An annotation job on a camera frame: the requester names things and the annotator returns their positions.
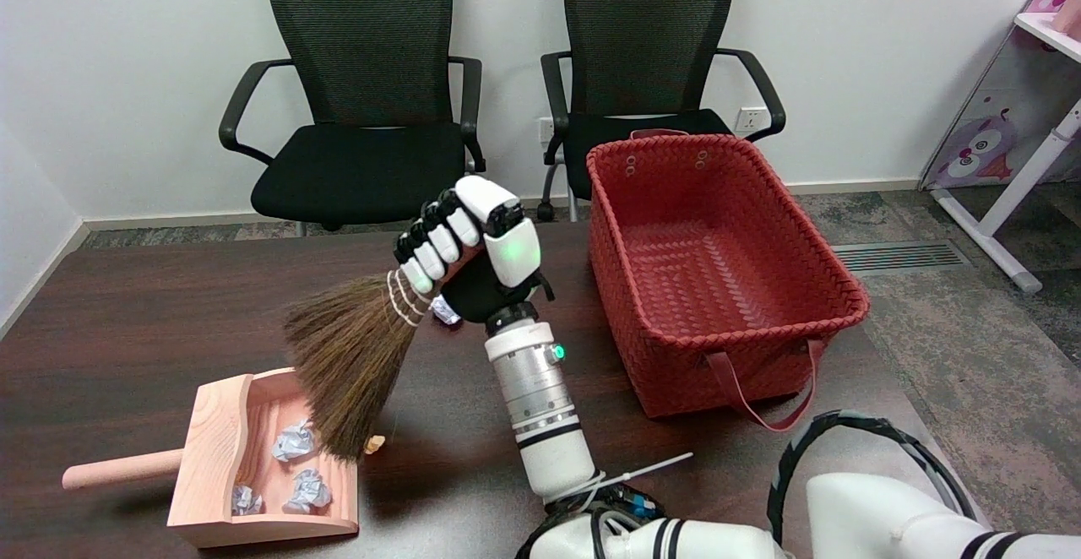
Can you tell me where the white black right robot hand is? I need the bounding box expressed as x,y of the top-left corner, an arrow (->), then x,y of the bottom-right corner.
393,175 -> 554,328

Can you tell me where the brown straw hand broom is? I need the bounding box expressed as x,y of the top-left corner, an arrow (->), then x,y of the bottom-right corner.
283,268 -> 436,464

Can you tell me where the wooden dustpan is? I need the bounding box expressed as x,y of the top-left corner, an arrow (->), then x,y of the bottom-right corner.
62,365 -> 360,550

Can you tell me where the red woven basket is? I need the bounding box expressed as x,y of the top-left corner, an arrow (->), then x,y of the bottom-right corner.
586,130 -> 871,433

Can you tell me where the black mesh office chair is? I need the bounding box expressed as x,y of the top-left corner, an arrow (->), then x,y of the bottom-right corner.
540,0 -> 786,222
219,0 -> 491,235

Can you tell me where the white zip tie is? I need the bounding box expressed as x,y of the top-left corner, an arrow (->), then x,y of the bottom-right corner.
549,452 -> 695,509

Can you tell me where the metal floor vent grille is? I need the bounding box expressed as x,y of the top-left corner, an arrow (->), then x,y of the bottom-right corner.
832,241 -> 972,274

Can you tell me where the pink cartoon print panel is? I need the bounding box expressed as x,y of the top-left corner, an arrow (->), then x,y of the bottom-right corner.
921,0 -> 1081,191

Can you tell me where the thin black cable loop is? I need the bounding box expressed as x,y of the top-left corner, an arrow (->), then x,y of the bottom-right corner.
583,496 -> 668,543

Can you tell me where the black corrugated cable loop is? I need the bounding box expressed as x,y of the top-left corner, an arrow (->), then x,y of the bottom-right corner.
767,410 -> 985,543

